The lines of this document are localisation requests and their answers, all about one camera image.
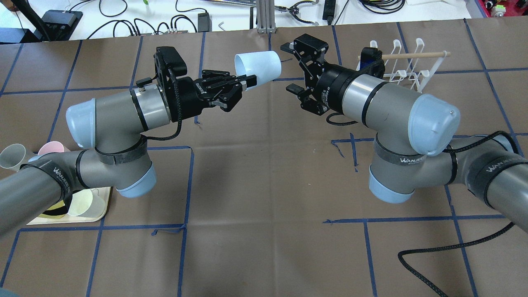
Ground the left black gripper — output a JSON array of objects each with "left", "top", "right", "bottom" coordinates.
[{"left": 169, "top": 70, "right": 258, "bottom": 122}]

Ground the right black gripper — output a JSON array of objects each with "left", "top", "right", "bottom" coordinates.
[{"left": 280, "top": 34, "right": 361, "bottom": 116}]

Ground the light blue plastic cup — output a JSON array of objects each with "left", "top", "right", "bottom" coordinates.
[{"left": 234, "top": 51, "right": 282, "bottom": 90}]

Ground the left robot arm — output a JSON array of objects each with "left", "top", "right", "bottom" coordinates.
[{"left": 0, "top": 69, "right": 259, "bottom": 238}]

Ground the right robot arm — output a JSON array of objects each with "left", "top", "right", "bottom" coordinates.
[{"left": 281, "top": 34, "right": 528, "bottom": 231}]

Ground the pale green plastic cup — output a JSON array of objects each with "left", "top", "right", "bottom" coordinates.
[{"left": 67, "top": 188, "right": 106, "bottom": 218}]

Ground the pink plastic cup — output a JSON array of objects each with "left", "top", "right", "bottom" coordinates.
[{"left": 37, "top": 141, "right": 70, "bottom": 156}]

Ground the yellow plastic cup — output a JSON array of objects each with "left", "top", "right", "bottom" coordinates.
[{"left": 39, "top": 200, "right": 68, "bottom": 219}]

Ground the grey plastic cup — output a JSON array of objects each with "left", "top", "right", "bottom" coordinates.
[{"left": 0, "top": 144, "right": 36, "bottom": 172}]

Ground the black power adapter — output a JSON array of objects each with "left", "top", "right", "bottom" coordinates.
[{"left": 197, "top": 12, "right": 212, "bottom": 32}]

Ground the cream plastic tray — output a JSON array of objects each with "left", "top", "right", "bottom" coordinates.
[{"left": 28, "top": 187, "right": 112, "bottom": 225}]

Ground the aluminium frame post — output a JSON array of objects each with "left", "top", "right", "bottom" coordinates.
[{"left": 256, "top": 0, "right": 276, "bottom": 33}]

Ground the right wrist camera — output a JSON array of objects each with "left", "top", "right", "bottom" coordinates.
[{"left": 358, "top": 47, "right": 385, "bottom": 79}]

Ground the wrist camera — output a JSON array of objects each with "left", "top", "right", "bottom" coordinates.
[
  {"left": 153, "top": 46, "right": 187, "bottom": 90},
  {"left": 358, "top": 47, "right": 385, "bottom": 79}
]

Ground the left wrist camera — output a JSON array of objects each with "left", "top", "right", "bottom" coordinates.
[{"left": 153, "top": 46, "right": 187, "bottom": 90}]

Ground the white wire cup rack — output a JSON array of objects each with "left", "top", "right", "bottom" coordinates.
[{"left": 378, "top": 38, "right": 451, "bottom": 93}]

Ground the black braided cable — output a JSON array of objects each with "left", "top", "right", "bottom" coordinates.
[{"left": 398, "top": 221, "right": 516, "bottom": 297}]

